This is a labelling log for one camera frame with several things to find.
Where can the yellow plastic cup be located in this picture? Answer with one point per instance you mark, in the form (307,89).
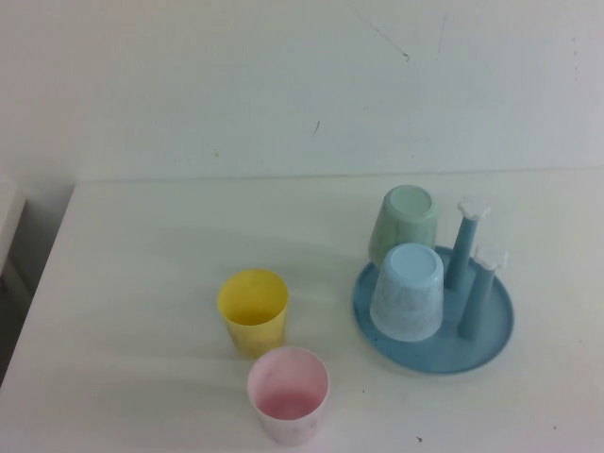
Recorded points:
(252,325)

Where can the pink plastic cup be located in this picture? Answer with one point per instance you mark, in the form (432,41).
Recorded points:
(288,420)

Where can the green plastic cup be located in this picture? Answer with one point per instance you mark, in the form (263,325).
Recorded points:
(401,222)

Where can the light blue plastic cup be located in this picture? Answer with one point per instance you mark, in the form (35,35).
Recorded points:
(406,297)

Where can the blue cup stand with pegs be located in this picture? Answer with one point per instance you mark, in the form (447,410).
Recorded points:
(439,356)

